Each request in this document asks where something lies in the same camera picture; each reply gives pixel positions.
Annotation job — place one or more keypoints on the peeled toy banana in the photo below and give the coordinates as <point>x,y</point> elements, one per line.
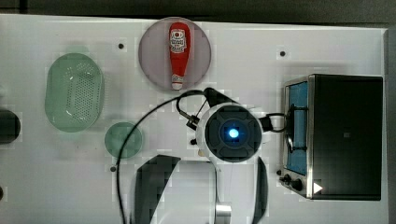
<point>201,153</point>

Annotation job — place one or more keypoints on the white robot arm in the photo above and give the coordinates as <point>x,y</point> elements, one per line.
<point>229,186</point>

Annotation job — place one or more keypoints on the green mug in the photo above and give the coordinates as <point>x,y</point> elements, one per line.
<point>119,144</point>

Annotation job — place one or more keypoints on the grey round plate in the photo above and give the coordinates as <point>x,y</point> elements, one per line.
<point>153,54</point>

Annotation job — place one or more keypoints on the red ketchup bottle toy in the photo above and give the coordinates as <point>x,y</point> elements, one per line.
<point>179,52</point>

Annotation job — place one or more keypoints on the green colander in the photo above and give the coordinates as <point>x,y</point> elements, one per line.
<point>74,93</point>

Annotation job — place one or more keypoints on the black toaster oven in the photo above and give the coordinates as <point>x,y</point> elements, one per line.
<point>332,145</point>

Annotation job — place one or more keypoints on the black utensil cup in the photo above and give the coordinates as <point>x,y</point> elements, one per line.
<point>10,126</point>

